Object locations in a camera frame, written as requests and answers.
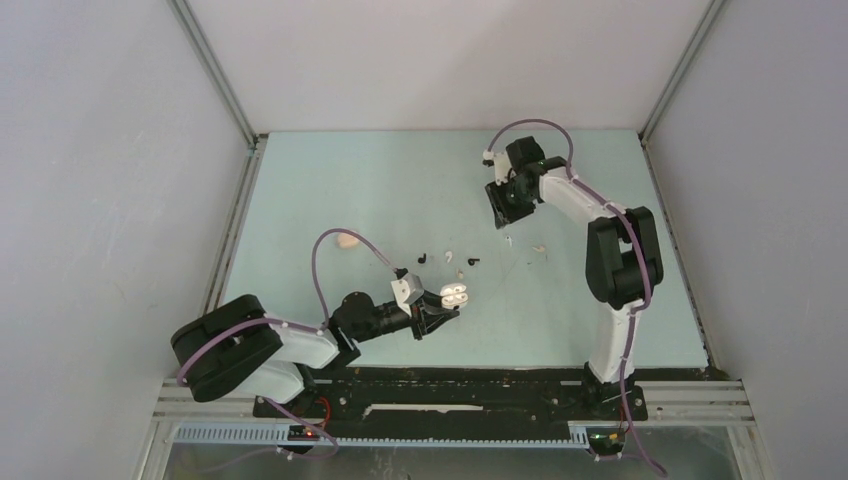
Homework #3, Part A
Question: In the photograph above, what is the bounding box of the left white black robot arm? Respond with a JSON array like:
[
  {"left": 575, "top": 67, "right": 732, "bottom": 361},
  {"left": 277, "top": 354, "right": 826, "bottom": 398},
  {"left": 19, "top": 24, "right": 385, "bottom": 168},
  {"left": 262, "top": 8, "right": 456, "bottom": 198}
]
[{"left": 170, "top": 283, "right": 469, "bottom": 417}]

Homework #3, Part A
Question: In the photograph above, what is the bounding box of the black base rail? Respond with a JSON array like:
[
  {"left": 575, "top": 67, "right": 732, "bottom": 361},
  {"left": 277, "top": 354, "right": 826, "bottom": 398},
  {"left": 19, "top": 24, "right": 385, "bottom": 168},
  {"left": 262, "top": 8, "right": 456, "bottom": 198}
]
[{"left": 284, "top": 367, "right": 648, "bottom": 440}]

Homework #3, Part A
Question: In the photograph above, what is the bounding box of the grey cable duct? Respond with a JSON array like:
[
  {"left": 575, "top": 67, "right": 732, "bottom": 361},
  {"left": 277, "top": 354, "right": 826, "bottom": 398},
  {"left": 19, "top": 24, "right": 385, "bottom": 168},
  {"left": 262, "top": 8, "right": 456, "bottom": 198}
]
[{"left": 172, "top": 422, "right": 602, "bottom": 449}]

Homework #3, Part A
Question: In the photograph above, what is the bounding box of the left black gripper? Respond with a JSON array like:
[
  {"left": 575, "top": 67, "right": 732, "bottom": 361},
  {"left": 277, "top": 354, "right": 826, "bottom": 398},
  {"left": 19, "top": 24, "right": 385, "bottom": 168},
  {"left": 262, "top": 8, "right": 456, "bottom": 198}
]
[{"left": 352, "top": 287, "right": 458, "bottom": 342}]

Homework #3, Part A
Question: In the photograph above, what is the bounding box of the beige earbud charging case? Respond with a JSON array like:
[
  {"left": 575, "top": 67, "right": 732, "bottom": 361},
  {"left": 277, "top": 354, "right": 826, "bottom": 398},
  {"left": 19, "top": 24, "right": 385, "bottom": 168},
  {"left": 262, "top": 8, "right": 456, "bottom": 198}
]
[{"left": 336, "top": 232, "right": 361, "bottom": 250}]

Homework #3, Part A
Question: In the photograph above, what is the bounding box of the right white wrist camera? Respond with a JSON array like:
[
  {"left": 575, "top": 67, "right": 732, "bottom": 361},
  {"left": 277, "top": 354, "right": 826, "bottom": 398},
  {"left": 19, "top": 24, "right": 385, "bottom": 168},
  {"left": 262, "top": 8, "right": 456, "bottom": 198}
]
[{"left": 482, "top": 150, "right": 515, "bottom": 188}]

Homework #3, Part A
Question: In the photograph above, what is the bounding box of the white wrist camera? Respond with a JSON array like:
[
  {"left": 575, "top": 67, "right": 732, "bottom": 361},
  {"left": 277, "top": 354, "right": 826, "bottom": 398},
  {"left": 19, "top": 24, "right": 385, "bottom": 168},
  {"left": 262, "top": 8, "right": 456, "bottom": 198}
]
[
  {"left": 390, "top": 271, "right": 425, "bottom": 309},
  {"left": 482, "top": 150, "right": 515, "bottom": 188}
]

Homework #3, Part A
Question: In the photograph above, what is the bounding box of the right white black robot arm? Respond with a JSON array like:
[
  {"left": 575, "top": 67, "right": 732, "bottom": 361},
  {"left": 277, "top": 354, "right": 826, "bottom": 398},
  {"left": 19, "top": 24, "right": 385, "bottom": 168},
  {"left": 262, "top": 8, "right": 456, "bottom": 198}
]
[{"left": 482, "top": 137, "right": 664, "bottom": 418}]

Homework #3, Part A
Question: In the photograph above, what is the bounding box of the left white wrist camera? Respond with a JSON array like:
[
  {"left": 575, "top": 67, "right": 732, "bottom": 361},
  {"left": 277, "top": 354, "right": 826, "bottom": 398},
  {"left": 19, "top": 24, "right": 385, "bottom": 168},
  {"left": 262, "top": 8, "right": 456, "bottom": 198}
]
[{"left": 390, "top": 271, "right": 425, "bottom": 309}]

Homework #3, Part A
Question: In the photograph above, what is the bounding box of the white earbud charging case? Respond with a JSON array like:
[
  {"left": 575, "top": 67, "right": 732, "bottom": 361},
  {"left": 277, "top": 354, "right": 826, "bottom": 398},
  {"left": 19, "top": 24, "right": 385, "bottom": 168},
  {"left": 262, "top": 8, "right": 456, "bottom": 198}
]
[{"left": 440, "top": 283, "right": 469, "bottom": 310}]

